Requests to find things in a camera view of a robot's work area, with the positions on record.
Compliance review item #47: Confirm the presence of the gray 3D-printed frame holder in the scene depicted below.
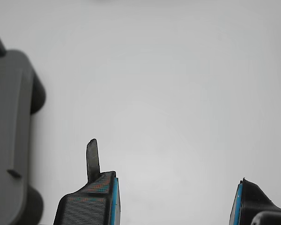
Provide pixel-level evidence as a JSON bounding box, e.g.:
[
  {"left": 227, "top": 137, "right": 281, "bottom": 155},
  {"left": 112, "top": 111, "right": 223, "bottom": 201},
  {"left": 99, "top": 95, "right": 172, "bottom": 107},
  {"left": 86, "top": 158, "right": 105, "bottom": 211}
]
[{"left": 0, "top": 37, "right": 47, "bottom": 225}]

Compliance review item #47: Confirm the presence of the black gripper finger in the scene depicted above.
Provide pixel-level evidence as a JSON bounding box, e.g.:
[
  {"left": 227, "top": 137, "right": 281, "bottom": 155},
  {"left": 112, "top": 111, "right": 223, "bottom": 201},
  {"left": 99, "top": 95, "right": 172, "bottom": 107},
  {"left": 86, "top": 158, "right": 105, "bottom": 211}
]
[
  {"left": 229, "top": 177, "right": 281, "bottom": 225},
  {"left": 52, "top": 138, "right": 120, "bottom": 225}
]

